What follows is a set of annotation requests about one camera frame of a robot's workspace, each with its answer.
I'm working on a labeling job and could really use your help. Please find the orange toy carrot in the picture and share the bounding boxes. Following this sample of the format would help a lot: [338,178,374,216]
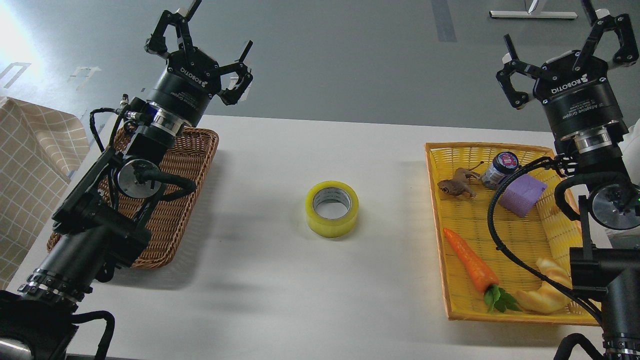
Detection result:
[443,227,522,313]

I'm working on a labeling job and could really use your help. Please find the brown toy frog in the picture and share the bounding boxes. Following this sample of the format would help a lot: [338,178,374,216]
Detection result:
[437,178,477,198]

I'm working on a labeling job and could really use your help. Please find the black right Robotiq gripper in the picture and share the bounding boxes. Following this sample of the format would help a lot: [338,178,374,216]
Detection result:
[496,0,639,142]

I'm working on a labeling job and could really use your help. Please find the yellow plastic woven basket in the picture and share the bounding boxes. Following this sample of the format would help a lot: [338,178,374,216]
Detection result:
[424,142,597,326]

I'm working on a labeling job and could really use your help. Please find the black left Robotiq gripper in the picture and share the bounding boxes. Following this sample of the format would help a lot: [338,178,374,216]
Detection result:
[144,0,254,128]

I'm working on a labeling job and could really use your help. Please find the small jar with dark lid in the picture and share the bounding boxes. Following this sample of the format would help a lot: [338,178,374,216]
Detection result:
[480,151,520,191]

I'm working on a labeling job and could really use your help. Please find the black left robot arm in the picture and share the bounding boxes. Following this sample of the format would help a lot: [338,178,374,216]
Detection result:
[1,0,253,360]

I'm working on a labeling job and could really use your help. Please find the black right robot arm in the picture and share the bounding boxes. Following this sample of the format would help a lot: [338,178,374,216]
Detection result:
[487,0,640,360]

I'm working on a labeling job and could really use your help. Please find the toy croissant bread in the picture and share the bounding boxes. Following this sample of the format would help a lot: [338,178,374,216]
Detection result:
[514,257,572,314]

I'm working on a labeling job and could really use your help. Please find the white metal stand base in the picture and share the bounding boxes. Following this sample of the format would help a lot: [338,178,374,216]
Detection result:
[488,0,578,21]

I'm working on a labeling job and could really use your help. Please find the brown wicker basket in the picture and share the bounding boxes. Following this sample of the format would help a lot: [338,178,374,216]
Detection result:
[46,127,219,269]

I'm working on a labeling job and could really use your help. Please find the yellow clear tape roll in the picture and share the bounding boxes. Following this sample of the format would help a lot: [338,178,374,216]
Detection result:
[304,180,360,239]

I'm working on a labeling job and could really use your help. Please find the beige checkered cloth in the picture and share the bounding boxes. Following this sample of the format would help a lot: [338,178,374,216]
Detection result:
[0,96,90,290]

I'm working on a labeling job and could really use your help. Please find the purple foam block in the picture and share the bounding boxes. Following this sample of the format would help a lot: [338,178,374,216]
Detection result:
[498,174,547,218]

